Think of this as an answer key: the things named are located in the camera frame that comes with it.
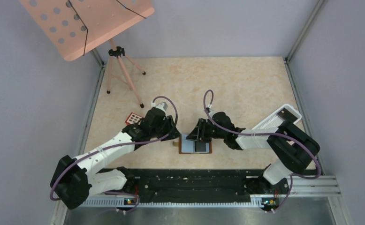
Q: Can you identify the pink music stand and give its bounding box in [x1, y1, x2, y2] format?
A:
[20, 0, 154, 108]

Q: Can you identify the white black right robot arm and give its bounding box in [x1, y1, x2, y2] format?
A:
[186, 112, 320, 185]

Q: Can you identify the black VIP credit card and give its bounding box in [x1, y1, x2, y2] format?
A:
[277, 108, 298, 123]

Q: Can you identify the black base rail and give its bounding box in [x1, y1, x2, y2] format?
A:
[75, 167, 290, 206]

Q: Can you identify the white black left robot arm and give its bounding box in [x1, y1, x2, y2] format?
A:
[50, 102, 179, 210]

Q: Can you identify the white plastic basket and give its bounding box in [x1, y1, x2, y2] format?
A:
[252, 104, 302, 129]

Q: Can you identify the aluminium frame rail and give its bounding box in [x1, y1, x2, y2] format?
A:
[284, 0, 329, 63]

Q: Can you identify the red block with white grid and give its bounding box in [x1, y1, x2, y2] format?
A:
[125, 112, 143, 125]

